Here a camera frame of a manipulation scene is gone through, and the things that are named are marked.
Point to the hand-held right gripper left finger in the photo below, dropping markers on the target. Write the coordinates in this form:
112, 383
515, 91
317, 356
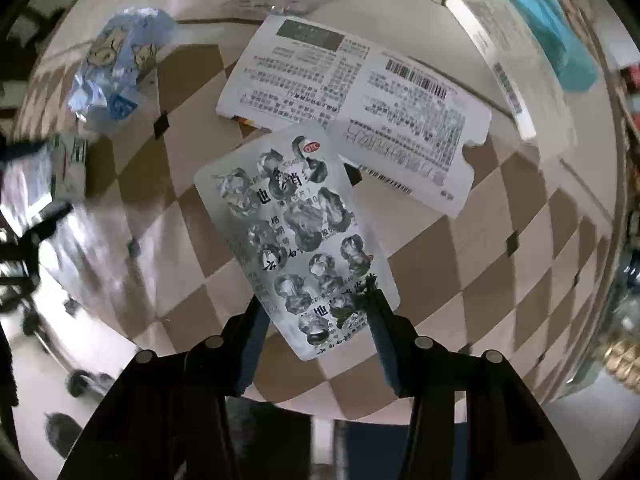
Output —
252, 350

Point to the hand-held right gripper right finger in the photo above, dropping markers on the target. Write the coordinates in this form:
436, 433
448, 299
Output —
387, 355

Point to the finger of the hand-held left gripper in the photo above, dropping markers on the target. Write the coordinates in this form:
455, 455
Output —
42, 216
22, 148

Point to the silver foil packet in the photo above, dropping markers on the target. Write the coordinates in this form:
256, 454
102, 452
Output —
20, 185

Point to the green and white packet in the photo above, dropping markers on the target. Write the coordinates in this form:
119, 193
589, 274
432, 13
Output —
72, 165

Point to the blue cartoon wrapper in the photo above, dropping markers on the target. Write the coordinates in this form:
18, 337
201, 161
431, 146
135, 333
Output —
115, 60

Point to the silver pill blister pack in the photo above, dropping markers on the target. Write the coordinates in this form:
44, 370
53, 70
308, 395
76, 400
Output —
300, 220

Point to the white medicine box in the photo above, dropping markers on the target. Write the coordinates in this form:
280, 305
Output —
350, 85

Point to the white glossy carton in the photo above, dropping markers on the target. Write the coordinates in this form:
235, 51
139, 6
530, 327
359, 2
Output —
492, 45

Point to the teal and green packet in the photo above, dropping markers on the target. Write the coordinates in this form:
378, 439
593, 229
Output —
555, 30

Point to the brown checkered tablecloth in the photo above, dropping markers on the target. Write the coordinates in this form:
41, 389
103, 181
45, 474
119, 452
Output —
450, 270

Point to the black caster wheel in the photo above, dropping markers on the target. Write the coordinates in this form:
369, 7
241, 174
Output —
82, 385

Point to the gold grenade-shaped bottle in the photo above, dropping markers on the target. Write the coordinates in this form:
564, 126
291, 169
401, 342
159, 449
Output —
625, 357

